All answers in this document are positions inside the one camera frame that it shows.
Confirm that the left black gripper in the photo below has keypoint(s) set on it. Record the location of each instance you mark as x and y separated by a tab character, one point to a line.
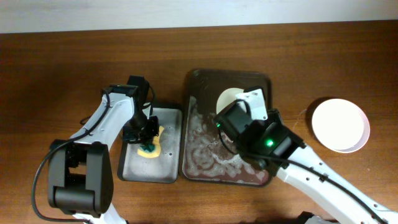
129	137

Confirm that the green and yellow sponge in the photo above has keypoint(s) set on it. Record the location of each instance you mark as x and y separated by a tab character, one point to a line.
153	149

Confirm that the cream white plate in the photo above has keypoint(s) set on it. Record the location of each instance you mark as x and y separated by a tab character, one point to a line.
227	97

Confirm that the pink plate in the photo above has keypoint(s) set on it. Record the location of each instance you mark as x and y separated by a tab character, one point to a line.
344	130

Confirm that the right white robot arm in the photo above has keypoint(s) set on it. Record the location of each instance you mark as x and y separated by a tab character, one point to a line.
269	145

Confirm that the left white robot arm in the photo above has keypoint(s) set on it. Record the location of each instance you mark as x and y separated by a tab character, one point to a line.
80	181

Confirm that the small dark green tray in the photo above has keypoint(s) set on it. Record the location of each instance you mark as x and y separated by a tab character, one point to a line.
160	165

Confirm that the large brown serving tray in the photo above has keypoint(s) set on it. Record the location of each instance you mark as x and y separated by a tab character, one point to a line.
207	155

